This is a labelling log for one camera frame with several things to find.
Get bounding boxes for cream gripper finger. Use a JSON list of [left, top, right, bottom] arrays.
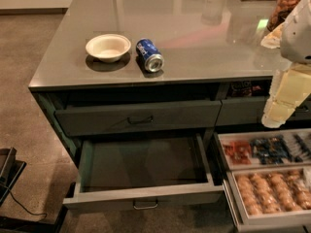
[[260, 23, 283, 49], [261, 63, 311, 128]]

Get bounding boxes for blue pepsi can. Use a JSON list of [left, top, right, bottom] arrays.
[[136, 39, 164, 73]]

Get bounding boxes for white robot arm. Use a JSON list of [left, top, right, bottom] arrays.
[[261, 0, 311, 128]]

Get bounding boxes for grey top right drawer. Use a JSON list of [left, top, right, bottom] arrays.
[[216, 96, 311, 126]]

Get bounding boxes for right middle snack drawer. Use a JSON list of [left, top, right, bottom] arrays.
[[215, 129, 311, 171]]

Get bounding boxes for snack drawer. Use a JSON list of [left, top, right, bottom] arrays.
[[215, 129, 311, 171], [224, 165, 311, 233]]

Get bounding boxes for right bottom snack drawer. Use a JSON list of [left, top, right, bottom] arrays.
[[224, 165, 311, 233]]

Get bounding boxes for open grey middle drawer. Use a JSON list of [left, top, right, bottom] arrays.
[[63, 134, 223, 214]]

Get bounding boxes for grey top left drawer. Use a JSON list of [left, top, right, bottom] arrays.
[[54, 100, 221, 137]]

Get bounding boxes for glass jar of nuts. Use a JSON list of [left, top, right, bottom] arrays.
[[266, 0, 300, 31]]

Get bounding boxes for snack bags in shelf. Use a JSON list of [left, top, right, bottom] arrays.
[[227, 81, 270, 97]]

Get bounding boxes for grey counter cabinet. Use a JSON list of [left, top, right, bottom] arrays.
[[28, 0, 311, 167]]

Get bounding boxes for white paper bowl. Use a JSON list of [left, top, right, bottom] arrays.
[[86, 34, 131, 63]]

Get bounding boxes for black cart frame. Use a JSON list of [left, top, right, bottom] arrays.
[[0, 153, 77, 233]]

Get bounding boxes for black cable on floor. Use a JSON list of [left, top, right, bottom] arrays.
[[0, 183, 48, 221]]

